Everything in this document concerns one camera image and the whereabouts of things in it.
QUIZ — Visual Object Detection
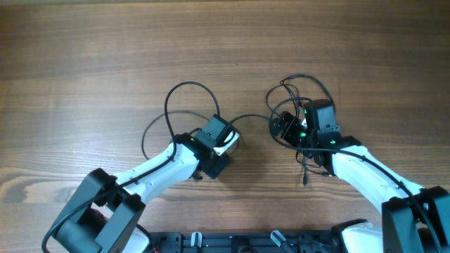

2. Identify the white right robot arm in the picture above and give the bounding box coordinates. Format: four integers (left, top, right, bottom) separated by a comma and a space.
269, 98, 449, 252

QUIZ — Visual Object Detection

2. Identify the black cable bundle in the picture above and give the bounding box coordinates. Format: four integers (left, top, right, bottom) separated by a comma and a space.
265, 73, 338, 188

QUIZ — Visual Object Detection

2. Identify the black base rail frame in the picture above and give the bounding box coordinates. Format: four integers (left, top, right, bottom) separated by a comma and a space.
144, 230, 347, 253

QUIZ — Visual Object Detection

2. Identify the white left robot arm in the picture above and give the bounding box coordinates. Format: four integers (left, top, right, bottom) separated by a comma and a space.
41, 115, 239, 252

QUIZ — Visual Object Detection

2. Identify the thick black usb cable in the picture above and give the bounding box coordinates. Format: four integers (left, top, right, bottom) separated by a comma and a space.
141, 110, 271, 161

